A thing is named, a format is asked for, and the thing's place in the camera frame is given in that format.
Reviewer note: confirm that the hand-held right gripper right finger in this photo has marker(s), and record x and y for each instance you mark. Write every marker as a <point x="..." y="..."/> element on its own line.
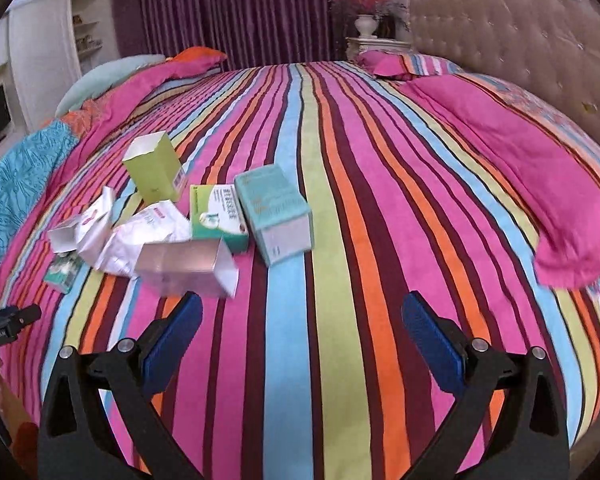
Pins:
<point x="432" y="345"/>

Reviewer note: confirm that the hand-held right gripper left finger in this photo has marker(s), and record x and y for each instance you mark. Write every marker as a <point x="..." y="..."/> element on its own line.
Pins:
<point x="172" y="345"/>

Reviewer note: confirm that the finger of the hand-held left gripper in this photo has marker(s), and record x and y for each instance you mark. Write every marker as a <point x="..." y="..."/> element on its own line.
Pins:
<point x="10" y="321"/>

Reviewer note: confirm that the small green packet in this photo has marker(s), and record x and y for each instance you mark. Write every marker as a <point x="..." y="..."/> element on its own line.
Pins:
<point x="62" y="275"/>

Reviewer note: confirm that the pale pink box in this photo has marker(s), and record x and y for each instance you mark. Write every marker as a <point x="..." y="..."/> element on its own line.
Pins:
<point x="180" y="265"/>

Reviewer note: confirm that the torn white box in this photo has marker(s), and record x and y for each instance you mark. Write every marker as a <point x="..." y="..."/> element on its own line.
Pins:
<point x="80" y="240"/>

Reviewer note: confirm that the white paper bag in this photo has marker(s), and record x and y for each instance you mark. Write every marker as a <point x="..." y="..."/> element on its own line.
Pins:
<point x="140" y="240"/>

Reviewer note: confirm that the green and white box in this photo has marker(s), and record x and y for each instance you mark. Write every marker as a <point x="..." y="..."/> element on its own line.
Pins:
<point x="220" y="210"/>

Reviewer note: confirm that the teal carton box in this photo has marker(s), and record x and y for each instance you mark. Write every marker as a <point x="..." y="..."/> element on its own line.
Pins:
<point x="275" y="205"/>

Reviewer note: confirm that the yellow-green carton box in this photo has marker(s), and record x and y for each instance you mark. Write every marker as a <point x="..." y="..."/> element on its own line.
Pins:
<point x="152" y="170"/>

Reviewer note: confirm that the light blue blanket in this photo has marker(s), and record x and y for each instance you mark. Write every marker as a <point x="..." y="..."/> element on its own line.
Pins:
<point x="20" y="185"/>

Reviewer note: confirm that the striped bed sheet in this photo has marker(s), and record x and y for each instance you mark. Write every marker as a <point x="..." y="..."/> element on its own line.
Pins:
<point x="330" y="210"/>

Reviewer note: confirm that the light green pillow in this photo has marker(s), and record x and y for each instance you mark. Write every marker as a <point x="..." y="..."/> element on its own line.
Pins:
<point x="105" y="77"/>

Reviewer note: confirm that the white cabinet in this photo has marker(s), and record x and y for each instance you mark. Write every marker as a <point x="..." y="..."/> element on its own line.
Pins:
<point x="40" y="50"/>

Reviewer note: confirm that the pink striped pillow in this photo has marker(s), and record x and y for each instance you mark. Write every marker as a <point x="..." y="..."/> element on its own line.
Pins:
<point x="395" y="65"/>

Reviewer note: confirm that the orange pillow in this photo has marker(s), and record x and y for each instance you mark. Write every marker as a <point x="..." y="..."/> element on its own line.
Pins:
<point x="200" y="57"/>

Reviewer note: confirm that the white nightstand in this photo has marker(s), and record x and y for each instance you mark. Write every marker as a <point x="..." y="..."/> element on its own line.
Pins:
<point x="375" y="47"/>

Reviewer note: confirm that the beige tufted headboard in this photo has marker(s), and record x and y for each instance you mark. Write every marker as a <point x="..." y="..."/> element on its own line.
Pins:
<point x="505" y="15"/>

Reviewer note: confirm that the purple curtain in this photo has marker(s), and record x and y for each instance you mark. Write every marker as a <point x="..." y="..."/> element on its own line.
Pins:
<point x="230" y="10"/>

